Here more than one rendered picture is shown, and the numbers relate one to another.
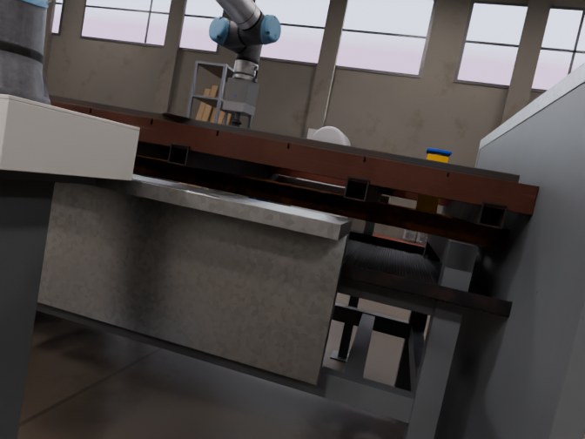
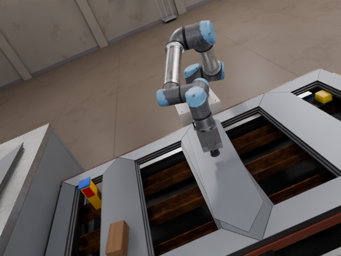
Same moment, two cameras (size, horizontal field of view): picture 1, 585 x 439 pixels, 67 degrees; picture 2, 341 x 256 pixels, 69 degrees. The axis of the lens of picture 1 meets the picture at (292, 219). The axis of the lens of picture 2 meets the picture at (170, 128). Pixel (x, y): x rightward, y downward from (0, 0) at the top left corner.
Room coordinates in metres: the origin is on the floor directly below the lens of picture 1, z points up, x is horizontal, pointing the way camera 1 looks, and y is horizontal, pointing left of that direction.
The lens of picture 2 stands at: (2.26, -0.08, 1.60)
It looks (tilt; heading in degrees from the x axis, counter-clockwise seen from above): 31 degrees down; 167
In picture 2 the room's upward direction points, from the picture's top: 24 degrees counter-clockwise
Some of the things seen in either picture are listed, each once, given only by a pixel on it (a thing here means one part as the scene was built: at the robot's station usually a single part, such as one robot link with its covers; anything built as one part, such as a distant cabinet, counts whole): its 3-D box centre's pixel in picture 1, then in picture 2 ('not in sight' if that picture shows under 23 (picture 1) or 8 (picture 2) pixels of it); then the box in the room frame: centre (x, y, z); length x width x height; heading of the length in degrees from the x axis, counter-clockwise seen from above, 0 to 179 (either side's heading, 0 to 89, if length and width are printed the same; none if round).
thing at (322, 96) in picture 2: not in sight; (323, 96); (1.46, 0.90, 0.79); 0.06 x 0.05 x 0.04; 167
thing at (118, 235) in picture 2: not in sight; (117, 239); (1.58, -0.27, 0.87); 0.12 x 0.06 x 0.05; 158
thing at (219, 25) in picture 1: (231, 34); (195, 91); (1.38, 0.28, 1.14); 0.11 x 0.11 x 0.08; 55
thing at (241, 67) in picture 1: (246, 70); (203, 120); (1.47, 0.24, 1.06); 0.08 x 0.08 x 0.05
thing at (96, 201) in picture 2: (429, 192); (95, 196); (1.16, -0.34, 0.78); 0.05 x 0.05 x 0.19; 77
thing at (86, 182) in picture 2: (438, 154); (84, 184); (1.16, -0.34, 0.88); 0.06 x 0.06 x 0.02; 77
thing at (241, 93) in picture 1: (244, 96); (208, 136); (1.48, 0.23, 0.98); 0.10 x 0.09 x 0.16; 154
